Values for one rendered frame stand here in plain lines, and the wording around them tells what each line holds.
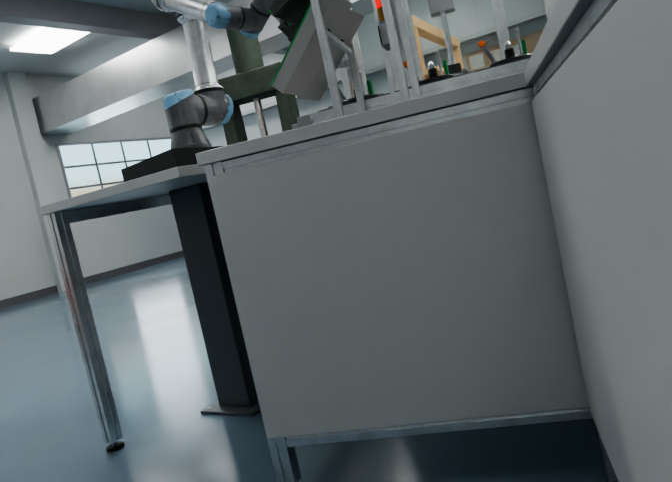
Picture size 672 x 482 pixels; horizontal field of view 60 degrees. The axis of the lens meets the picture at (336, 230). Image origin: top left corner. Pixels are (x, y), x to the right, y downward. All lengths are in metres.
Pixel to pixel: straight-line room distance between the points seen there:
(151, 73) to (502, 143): 7.58
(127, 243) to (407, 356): 10.19
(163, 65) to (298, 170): 7.16
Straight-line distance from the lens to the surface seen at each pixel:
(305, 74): 1.65
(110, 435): 2.24
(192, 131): 2.18
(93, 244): 10.95
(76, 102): 9.93
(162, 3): 2.28
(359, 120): 1.26
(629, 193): 0.52
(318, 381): 1.38
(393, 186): 1.25
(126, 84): 8.98
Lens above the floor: 0.72
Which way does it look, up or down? 4 degrees down
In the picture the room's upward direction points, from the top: 12 degrees counter-clockwise
